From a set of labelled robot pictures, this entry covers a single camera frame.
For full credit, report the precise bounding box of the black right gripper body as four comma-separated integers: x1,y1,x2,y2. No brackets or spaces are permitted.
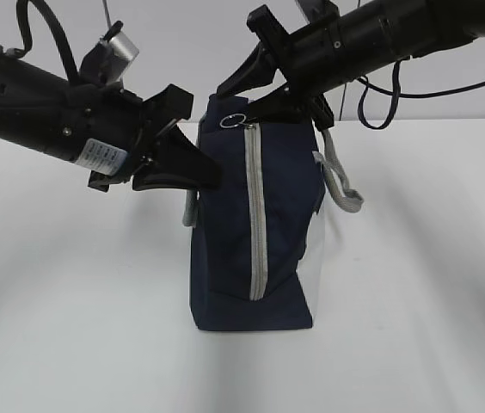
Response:
247,5,334,129

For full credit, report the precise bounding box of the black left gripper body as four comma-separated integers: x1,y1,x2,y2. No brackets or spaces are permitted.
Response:
88,84,193,192

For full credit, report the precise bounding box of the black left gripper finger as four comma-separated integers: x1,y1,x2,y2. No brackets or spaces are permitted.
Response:
132,165,199,191
151,126,222,188

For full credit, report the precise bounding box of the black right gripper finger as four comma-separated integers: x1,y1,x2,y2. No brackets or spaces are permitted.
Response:
216,45,278,97
246,83,311,124

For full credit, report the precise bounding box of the navy blue lunch bag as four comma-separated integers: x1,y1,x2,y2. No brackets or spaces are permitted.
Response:
183,96,364,332

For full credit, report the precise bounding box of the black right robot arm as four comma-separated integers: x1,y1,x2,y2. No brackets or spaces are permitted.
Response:
216,1,485,131

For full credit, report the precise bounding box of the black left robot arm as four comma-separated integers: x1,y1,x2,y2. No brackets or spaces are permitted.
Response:
0,45,222,192

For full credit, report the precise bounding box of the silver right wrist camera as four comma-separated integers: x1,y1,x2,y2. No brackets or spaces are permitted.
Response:
296,0,340,23

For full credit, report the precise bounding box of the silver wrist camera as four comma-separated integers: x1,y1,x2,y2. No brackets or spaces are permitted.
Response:
296,0,340,23
100,21,140,84

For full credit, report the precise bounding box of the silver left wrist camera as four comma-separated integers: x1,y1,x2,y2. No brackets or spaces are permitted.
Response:
100,21,140,84

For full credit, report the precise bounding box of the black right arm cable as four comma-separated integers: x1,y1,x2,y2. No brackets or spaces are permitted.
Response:
356,55,485,130

